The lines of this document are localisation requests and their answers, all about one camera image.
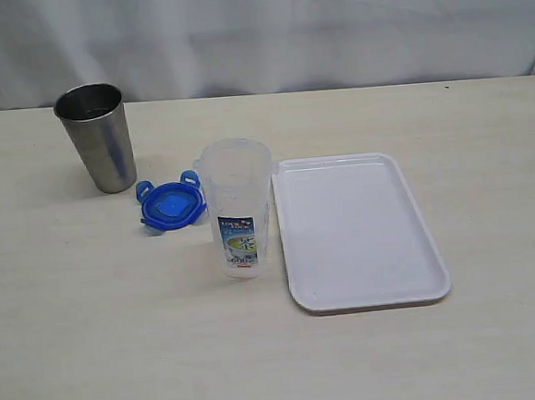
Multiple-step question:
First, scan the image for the blue plastic lid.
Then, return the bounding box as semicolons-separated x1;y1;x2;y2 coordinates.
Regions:
135;170;207;232

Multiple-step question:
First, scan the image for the stainless steel tumbler cup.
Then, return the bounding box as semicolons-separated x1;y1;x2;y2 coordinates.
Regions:
54;83;137;194

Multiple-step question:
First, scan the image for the clear plastic pitcher container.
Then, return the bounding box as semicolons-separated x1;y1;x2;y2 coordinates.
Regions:
194;139;273;280

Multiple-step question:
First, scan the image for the white rectangular plastic tray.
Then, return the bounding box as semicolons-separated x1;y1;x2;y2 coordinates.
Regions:
272;152;452;315

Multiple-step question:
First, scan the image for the white backdrop curtain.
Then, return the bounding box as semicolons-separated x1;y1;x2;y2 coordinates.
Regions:
0;0;535;109

